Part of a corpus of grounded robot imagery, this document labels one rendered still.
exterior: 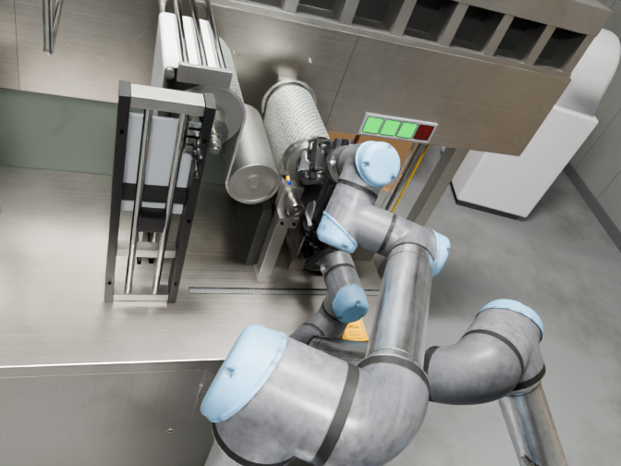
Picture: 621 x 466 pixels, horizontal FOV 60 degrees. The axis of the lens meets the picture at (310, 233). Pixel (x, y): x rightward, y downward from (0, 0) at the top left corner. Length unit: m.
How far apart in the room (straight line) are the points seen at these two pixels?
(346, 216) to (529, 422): 0.51
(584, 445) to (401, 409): 2.39
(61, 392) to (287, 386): 0.86
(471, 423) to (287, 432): 2.09
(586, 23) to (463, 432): 1.69
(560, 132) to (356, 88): 2.25
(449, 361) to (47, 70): 1.12
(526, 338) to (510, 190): 2.84
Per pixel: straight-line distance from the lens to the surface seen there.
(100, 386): 1.35
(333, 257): 1.19
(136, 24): 1.40
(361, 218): 0.89
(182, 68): 1.04
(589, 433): 3.04
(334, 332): 1.20
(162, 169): 1.08
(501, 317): 1.01
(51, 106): 1.53
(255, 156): 1.24
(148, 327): 1.27
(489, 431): 2.68
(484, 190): 3.75
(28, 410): 1.43
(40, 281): 1.35
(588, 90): 3.64
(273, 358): 0.58
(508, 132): 1.91
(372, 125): 1.65
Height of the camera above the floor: 1.93
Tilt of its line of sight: 40 degrees down
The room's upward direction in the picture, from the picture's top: 22 degrees clockwise
